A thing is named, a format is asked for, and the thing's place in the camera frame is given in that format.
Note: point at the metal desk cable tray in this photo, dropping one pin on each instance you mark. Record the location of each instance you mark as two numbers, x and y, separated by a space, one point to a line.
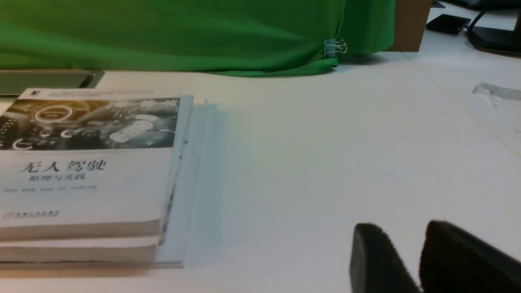
14 82

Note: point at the silver binder clip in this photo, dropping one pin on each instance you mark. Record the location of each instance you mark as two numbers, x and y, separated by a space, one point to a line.
332 47

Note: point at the black monitor stand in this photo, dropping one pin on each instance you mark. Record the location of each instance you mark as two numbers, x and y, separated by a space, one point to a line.
496 41

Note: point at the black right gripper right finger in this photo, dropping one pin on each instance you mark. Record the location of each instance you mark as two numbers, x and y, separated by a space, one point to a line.
455 261

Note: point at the white top book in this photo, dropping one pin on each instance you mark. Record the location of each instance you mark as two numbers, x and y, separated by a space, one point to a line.
80 163

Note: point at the white bottom book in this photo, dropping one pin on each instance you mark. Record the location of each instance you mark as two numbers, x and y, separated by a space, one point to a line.
173 245

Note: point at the brown cardboard box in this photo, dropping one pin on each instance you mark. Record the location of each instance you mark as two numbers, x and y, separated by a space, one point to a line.
410 23

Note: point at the black flat device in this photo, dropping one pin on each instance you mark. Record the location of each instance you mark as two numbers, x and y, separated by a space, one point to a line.
448 24

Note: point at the green backdrop cloth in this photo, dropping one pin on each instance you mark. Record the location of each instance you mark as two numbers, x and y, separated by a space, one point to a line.
245 38

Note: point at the white book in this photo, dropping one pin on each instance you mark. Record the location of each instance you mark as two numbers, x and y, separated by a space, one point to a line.
80 163
173 245

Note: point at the clear plastic piece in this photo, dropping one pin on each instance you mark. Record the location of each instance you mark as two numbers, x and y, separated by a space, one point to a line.
495 93

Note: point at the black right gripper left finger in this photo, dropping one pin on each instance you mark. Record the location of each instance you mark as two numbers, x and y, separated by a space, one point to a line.
375 265

